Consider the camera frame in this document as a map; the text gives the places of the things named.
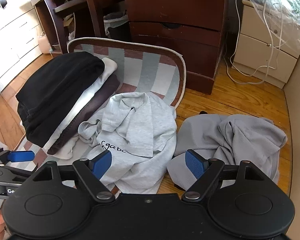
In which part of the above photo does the light grey printed t-shirt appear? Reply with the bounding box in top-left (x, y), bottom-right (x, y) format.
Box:
top-left (77, 92), bottom-right (178, 195)

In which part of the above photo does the white nightstand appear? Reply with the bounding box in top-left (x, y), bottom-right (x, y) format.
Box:
top-left (231, 0), bottom-right (300, 89)

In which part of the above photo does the dark wooden shelf unit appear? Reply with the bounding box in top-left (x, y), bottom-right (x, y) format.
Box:
top-left (36, 0), bottom-right (125, 54)

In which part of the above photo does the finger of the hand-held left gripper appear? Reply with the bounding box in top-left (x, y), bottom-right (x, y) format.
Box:
top-left (0, 148), bottom-right (35, 164)

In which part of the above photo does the trash bin with plastic liner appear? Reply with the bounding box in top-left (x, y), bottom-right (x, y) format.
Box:
top-left (104, 11), bottom-right (130, 42)

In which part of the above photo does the clear plastic bag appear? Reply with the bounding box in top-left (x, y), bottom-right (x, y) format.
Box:
top-left (245, 0), bottom-right (300, 58)

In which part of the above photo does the white cable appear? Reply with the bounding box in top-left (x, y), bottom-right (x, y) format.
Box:
top-left (262, 0), bottom-right (278, 70)
top-left (224, 0), bottom-right (277, 84)

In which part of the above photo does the dark wooden dresser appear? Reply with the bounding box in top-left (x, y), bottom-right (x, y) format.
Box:
top-left (121, 0), bottom-right (228, 95)

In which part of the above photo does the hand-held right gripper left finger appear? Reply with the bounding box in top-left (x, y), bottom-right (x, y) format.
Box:
top-left (27, 151), bottom-right (115, 202)

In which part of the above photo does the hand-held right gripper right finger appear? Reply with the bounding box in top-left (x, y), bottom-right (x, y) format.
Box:
top-left (181, 149), bottom-right (267, 202)

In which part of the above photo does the folded black garment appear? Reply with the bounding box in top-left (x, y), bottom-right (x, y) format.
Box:
top-left (16, 51), bottom-right (105, 148)

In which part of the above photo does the pale pink container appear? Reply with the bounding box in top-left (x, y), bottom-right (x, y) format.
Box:
top-left (37, 34), bottom-right (53, 54)

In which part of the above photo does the white drawer cabinet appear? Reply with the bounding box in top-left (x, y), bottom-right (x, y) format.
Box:
top-left (0, 7), bottom-right (44, 85)

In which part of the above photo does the striped rug with brown border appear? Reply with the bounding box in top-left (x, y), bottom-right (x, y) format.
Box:
top-left (0, 37), bottom-right (187, 195)

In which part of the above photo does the grey textured shirt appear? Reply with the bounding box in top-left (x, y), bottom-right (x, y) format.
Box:
top-left (167, 114), bottom-right (288, 192)

